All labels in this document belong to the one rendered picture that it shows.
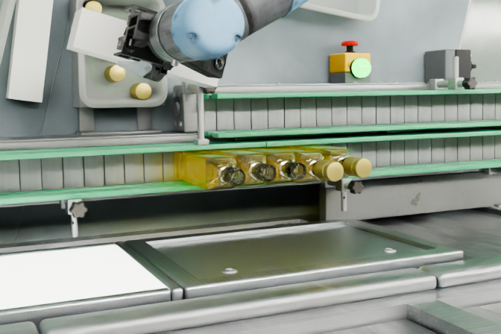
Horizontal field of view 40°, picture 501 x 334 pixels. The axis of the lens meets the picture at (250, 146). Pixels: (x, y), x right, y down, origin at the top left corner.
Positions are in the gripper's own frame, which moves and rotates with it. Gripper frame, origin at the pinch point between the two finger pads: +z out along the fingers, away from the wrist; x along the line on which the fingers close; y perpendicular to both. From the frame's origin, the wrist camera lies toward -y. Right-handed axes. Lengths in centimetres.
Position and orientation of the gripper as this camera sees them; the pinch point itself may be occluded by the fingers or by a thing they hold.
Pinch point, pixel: (149, 49)
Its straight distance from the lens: 113.8
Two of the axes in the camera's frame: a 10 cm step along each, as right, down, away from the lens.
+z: -4.0, -0.6, 9.1
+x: -2.3, 9.7, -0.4
